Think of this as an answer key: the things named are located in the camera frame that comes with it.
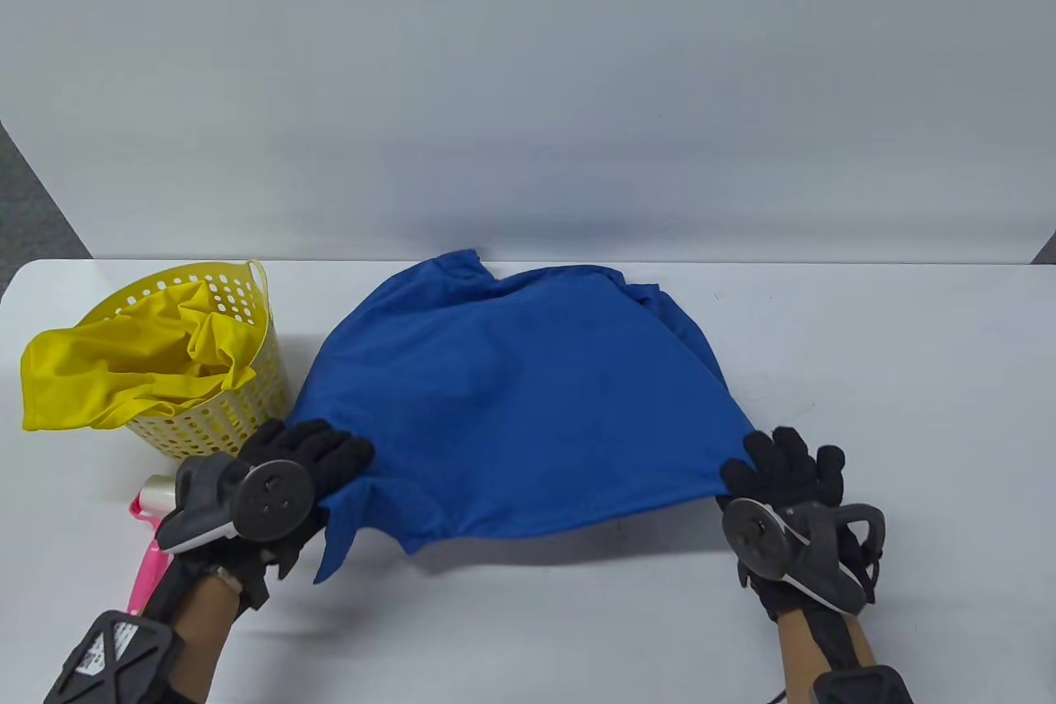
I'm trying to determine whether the pink lint roller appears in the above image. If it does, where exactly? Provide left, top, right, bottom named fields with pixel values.
left=124, top=475, right=178, bottom=614

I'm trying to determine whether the person's right hand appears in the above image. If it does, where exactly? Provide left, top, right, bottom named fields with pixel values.
left=719, top=427, right=875, bottom=624

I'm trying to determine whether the person's right forearm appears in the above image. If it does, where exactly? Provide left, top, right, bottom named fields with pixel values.
left=775, top=609, right=877, bottom=704

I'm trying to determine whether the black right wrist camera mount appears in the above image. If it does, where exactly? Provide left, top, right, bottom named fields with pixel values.
left=813, top=664, right=915, bottom=704

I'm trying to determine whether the yellow perforated plastic basket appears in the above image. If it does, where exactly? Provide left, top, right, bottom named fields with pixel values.
left=74, top=259, right=291, bottom=461

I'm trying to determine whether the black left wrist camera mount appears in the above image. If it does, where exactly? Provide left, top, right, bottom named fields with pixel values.
left=43, top=611, right=174, bottom=704

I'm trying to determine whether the blue t-shirt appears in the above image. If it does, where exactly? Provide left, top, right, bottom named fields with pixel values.
left=285, top=248, right=756, bottom=585

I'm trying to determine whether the yellow t-shirt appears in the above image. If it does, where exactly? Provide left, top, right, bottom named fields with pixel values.
left=21, top=281, right=261, bottom=432

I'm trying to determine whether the person's left hand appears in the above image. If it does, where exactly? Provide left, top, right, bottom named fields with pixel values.
left=165, top=419, right=376, bottom=610

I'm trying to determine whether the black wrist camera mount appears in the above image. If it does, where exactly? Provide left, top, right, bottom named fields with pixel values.
left=43, top=611, right=174, bottom=704
left=813, top=664, right=915, bottom=704

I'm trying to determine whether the person's left forearm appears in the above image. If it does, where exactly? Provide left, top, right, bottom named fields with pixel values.
left=169, top=576, right=236, bottom=704

